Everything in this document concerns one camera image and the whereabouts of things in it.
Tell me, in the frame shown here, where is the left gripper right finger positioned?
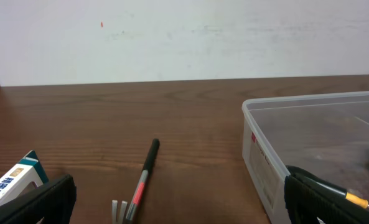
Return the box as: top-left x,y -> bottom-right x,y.
284,166 -> 369,224

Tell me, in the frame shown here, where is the small black claw hammer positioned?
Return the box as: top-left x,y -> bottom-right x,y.
111,139 -> 160,224

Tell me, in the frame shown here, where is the black slim screwdriver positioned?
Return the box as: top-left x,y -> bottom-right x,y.
291,171 -> 369,209

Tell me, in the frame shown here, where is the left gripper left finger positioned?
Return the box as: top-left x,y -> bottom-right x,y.
0,174 -> 77,224

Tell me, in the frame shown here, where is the white and blue box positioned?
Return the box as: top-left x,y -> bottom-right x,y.
0,150 -> 49,206

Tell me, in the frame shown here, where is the clear plastic container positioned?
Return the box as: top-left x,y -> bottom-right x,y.
242,91 -> 369,223

